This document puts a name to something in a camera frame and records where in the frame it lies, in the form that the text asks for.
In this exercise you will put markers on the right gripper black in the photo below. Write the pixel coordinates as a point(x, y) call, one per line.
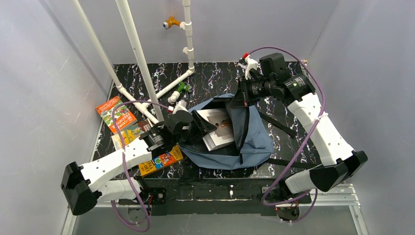
point(242, 92)

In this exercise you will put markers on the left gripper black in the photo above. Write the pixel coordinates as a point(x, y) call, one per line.
point(193, 120)

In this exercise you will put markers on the white photo cover book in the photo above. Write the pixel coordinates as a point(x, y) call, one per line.
point(223, 134)

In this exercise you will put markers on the blue backpack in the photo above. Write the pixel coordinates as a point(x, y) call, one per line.
point(250, 144)

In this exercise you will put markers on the dark sunset cover book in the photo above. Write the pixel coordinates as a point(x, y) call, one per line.
point(145, 125)

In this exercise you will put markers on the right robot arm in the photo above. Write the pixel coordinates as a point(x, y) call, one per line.
point(270, 77)

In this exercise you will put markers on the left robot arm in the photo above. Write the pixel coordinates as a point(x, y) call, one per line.
point(86, 185)

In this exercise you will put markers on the green white pipe fitting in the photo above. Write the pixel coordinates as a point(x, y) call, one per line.
point(176, 94)

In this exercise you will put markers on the yellow illustrated cover book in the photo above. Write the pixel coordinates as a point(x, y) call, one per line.
point(129, 134)

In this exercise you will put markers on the orange green treehouse book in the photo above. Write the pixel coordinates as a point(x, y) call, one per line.
point(123, 116)

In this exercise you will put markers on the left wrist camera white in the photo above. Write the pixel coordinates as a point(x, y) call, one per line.
point(180, 106)

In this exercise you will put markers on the white PVC pipe frame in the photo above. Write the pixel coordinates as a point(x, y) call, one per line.
point(151, 110)

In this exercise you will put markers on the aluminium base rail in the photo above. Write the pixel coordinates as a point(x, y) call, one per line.
point(232, 206)

